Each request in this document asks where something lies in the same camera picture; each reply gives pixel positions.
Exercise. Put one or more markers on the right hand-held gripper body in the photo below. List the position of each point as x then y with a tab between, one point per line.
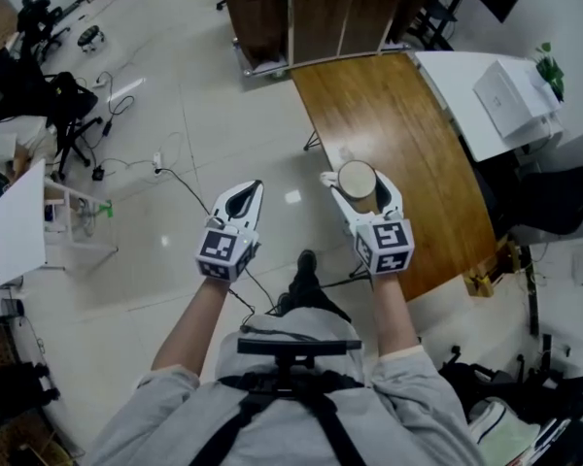
388	241

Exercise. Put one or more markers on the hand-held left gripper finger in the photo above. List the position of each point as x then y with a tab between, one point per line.
259	211
219	202

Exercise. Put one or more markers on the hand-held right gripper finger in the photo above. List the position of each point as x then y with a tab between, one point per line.
393	197
342	203

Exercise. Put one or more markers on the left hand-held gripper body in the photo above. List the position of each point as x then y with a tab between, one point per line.
218	250

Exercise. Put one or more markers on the white cup with red mark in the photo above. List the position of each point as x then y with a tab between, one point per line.
358	180

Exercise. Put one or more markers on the person's left forearm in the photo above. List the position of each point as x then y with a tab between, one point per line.
189	328

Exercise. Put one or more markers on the person's right forearm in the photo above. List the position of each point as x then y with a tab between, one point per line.
393	313

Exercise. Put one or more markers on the person's black shoe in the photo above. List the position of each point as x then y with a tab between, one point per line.
306	262

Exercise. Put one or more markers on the brown wooden table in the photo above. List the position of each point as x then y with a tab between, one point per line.
408	129

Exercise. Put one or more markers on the white power strip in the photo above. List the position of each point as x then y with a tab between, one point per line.
101	82
157	163

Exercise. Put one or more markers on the person's black trousers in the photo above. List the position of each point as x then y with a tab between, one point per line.
316	299

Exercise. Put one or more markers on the small green object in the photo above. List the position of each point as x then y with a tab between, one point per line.
105	209

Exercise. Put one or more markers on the long white table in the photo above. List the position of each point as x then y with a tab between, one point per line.
452	95

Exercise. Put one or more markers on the black chest harness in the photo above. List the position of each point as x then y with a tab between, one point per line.
291	347

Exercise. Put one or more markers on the white microwave oven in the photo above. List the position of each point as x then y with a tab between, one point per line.
510	95

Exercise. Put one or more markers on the black metal rack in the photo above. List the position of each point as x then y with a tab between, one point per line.
435	17

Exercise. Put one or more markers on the person's grey shirt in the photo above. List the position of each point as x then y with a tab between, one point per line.
150	425

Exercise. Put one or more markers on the small white table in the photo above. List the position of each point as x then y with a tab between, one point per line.
19	221

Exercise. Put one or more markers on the green potted plant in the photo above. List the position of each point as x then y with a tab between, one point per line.
549	68

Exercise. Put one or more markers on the round black stool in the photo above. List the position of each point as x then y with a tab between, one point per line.
90	34

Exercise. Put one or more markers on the white jacket with stripes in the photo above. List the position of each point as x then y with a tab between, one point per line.
503	435

